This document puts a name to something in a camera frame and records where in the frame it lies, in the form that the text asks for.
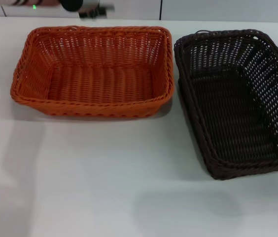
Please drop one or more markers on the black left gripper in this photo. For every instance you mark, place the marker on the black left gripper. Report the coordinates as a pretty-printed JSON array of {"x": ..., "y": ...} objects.
[{"x": 99, "y": 13}]

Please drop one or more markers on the orange woven plastic basket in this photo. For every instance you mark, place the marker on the orange woven plastic basket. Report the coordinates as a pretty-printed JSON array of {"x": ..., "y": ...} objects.
[{"x": 99, "y": 84}]

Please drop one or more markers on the dark brown woven basket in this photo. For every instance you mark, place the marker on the dark brown woven basket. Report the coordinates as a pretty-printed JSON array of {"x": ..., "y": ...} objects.
[{"x": 232, "y": 118}]

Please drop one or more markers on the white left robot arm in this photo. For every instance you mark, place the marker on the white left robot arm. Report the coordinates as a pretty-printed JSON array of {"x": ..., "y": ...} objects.
[{"x": 55, "y": 2}]

